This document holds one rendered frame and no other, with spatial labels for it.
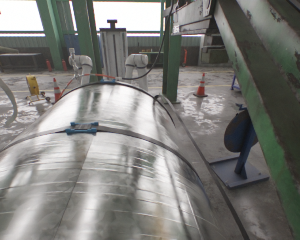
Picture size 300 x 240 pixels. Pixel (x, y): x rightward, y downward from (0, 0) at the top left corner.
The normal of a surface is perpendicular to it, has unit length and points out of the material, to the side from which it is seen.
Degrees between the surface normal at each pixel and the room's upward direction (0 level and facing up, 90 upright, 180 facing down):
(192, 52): 90
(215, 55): 91
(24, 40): 90
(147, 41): 90
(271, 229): 0
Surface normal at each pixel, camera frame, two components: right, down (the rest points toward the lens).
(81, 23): 0.10, 0.46
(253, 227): 0.00, -0.89
